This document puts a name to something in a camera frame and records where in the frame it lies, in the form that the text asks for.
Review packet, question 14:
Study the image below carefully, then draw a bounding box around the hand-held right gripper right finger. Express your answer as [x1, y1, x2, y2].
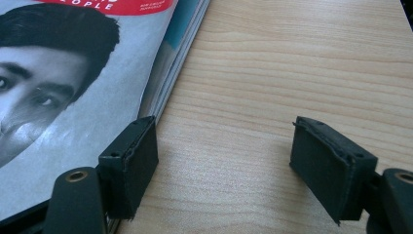
[289, 115, 379, 225]

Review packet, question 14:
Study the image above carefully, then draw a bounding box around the magazine with teal cover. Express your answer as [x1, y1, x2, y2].
[137, 0, 212, 126]

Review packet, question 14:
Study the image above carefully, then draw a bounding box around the grey magazine with face cover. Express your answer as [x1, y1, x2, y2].
[0, 0, 179, 222]

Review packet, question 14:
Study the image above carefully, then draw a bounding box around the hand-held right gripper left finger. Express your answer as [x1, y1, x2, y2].
[97, 115, 160, 221]

